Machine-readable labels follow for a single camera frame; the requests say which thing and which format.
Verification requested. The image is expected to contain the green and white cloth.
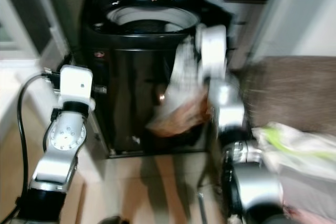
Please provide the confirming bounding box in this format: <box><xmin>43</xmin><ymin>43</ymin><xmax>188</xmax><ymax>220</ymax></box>
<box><xmin>251</xmin><ymin>121</ymin><xmax>336</xmax><ymax>171</ymax></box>

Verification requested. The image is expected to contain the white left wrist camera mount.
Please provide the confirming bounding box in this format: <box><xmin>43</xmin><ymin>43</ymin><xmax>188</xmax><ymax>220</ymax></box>
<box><xmin>54</xmin><ymin>65</ymin><xmax>96</xmax><ymax>111</ymax></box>

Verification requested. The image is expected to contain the brown fabric sofa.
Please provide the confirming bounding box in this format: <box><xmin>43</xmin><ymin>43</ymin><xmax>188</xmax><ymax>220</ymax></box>
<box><xmin>235</xmin><ymin>55</ymin><xmax>336</xmax><ymax>132</ymax></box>

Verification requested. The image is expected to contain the black top-loading washing machine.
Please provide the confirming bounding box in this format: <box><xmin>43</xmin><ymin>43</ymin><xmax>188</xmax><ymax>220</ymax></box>
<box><xmin>81</xmin><ymin>0</ymin><xmax>222</xmax><ymax>157</ymax></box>

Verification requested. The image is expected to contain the white counter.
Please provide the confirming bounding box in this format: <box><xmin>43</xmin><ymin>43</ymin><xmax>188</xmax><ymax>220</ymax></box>
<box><xmin>0</xmin><ymin>61</ymin><xmax>53</xmax><ymax>154</ymax></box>

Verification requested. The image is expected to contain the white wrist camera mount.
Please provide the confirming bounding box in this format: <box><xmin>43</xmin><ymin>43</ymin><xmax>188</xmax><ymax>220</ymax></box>
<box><xmin>54</xmin><ymin>65</ymin><xmax>96</xmax><ymax>111</ymax></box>
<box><xmin>195</xmin><ymin>24</ymin><xmax>228</xmax><ymax>79</ymax></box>

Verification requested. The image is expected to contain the white and brown garment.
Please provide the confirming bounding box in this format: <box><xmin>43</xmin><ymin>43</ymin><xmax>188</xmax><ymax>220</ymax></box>
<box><xmin>146</xmin><ymin>36</ymin><xmax>212</xmax><ymax>138</ymax></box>

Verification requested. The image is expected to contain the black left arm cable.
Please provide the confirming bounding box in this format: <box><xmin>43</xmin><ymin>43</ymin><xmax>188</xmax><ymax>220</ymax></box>
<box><xmin>3</xmin><ymin>74</ymin><xmax>48</xmax><ymax>223</ymax></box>

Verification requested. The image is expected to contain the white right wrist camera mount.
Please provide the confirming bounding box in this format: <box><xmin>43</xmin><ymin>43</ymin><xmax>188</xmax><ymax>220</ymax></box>
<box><xmin>195</xmin><ymin>24</ymin><xmax>228</xmax><ymax>79</ymax></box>

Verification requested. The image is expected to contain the white framed window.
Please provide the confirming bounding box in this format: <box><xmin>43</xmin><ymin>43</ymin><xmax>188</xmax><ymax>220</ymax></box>
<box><xmin>0</xmin><ymin>0</ymin><xmax>50</xmax><ymax>62</ymax></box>

